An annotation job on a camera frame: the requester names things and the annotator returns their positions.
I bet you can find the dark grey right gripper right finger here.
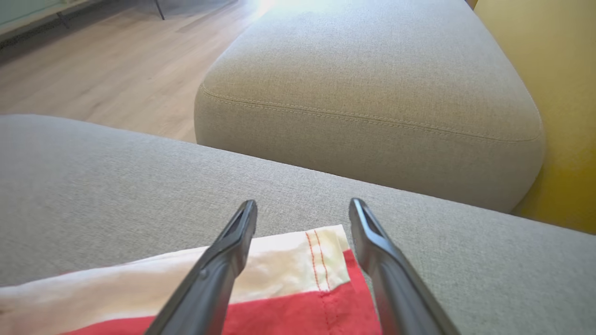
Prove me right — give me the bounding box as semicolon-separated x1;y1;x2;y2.
349;198;461;335

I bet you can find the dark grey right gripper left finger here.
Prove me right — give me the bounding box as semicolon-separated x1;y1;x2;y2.
144;200;258;335

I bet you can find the beige fabric sofa cushion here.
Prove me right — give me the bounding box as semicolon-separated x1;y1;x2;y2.
194;0;546;214

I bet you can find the red basketball jersey white trim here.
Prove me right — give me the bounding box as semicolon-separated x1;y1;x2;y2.
0;224;382;335

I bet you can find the grey fabric sofa seat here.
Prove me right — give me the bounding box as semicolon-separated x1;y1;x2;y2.
0;114;596;335

